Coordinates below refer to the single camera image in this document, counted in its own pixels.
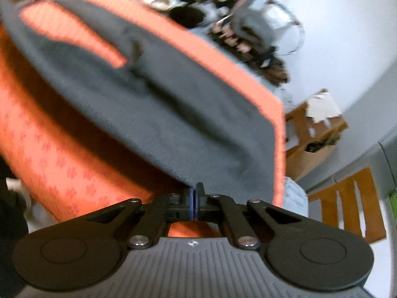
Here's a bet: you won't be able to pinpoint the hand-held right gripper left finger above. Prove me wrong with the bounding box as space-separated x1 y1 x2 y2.
87 189 193 249

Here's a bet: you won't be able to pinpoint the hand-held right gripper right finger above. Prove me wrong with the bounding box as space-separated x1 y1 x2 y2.
193 183 303 250

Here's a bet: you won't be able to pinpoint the dark grey pants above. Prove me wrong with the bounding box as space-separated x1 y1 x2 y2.
0 0 277 204

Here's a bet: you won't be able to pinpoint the orange patterned mat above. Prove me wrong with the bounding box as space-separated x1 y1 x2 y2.
0 0 286 238

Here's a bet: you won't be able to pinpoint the brown paper bag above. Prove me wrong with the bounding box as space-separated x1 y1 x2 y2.
288 143 339 181

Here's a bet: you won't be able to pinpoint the wooden chair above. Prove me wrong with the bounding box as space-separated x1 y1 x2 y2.
285 99 348 181
308 167 387 245

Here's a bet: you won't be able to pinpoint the white cloth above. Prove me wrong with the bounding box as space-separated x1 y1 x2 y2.
306 89 342 122

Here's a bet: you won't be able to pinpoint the black fuzzy hat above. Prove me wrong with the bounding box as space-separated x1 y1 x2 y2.
170 6 206 29

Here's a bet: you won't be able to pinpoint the green box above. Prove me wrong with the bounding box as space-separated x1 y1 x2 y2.
389 189 397 222

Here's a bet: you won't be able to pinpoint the white plastic bag with handles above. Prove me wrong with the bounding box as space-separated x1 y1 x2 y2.
264 0 307 57

